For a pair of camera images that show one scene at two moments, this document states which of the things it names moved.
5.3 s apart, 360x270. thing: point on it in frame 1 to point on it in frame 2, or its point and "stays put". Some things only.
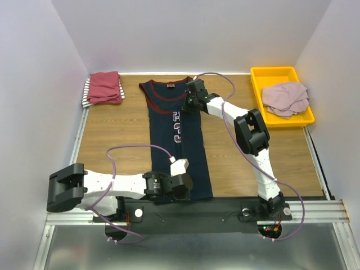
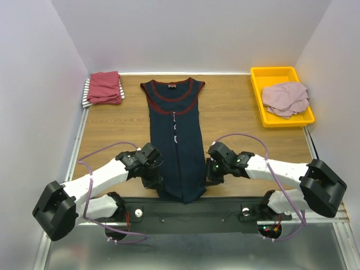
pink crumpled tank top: (286, 99) stays put
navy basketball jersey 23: (176, 134) stays put
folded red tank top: (104, 88) stays put
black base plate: (211, 215) stays put
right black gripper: (188, 104) to (212, 176)
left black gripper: (184, 197) to (154, 183)
